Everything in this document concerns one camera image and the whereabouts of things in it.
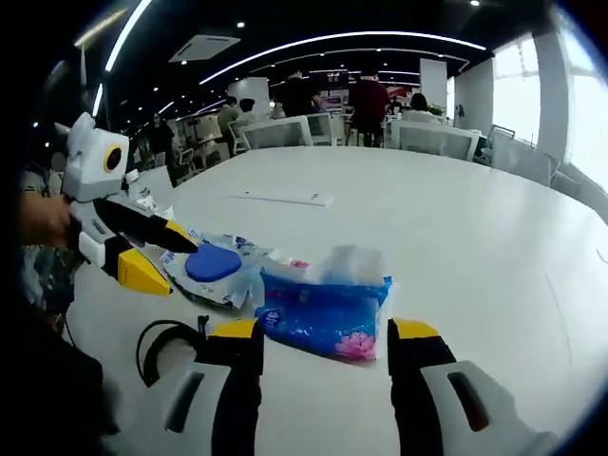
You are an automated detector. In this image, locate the white table cable cover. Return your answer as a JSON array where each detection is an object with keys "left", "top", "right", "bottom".
[{"left": 229, "top": 188, "right": 334, "bottom": 208}]

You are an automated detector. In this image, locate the person's left hand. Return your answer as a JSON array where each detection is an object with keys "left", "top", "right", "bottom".
[{"left": 20, "top": 193, "right": 73, "bottom": 248}]

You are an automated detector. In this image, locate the blue tissue pack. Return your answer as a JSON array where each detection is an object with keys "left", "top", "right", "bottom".
[{"left": 254, "top": 243, "right": 396, "bottom": 364}]

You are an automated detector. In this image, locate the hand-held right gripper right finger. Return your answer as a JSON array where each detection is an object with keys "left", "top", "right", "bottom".
[{"left": 387, "top": 316, "right": 562, "bottom": 456}]

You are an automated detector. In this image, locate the ceiling air conditioner unit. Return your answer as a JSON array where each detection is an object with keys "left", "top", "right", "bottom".
[{"left": 167, "top": 32, "right": 241, "bottom": 65}]

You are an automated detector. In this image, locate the wet wipes pack blue lid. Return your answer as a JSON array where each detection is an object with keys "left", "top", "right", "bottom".
[{"left": 159, "top": 226, "right": 287, "bottom": 311}]

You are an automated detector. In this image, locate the person's dark clothing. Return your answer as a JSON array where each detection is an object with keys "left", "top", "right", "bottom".
[{"left": 0, "top": 303, "right": 120, "bottom": 456}]

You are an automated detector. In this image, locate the black cable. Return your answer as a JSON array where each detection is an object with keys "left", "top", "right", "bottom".
[{"left": 135, "top": 313, "right": 211, "bottom": 388}]

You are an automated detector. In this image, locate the white table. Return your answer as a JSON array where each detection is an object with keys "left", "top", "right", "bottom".
[{"left": 66, "top": 144, "right": 608, "bottom": 456}]

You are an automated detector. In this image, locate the white mesh office chair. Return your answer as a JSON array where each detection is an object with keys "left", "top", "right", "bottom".
[
  {"left": 390, "top": 120, "right": 482, "bottom": 162},
  {"left": 227, "top": 121, "right": 252, "bottom": 156},
  {"left": 306, "top": 111, "right": 349, "bottom": 147},
  {"left": 243, "top": 116, "right": 314, "bottom": 151},
  {"left": 487, "top": 124, "right": 518, "bottom": 168}
]

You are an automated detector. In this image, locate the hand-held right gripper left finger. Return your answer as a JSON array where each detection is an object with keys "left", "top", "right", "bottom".
[{"left": 159, "top": 316, "right": 266, "bottom": 456}]

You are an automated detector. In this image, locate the curved ceiling light strip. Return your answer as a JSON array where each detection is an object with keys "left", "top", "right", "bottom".
[{"left": 198, "top": 29, "right": 489, "bottom": 86}]

